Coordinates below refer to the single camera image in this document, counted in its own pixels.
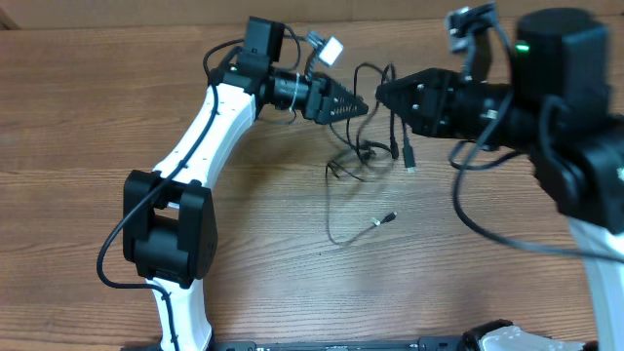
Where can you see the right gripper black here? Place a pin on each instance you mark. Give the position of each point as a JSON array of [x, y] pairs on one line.
[[434, 94]]

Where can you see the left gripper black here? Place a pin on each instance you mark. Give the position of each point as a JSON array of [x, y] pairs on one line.
[[321, 106]]

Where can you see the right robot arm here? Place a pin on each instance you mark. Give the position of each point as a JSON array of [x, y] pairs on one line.
[[555, 110]]

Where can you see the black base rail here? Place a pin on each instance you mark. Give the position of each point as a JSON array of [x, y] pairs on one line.
[[424, 343]]

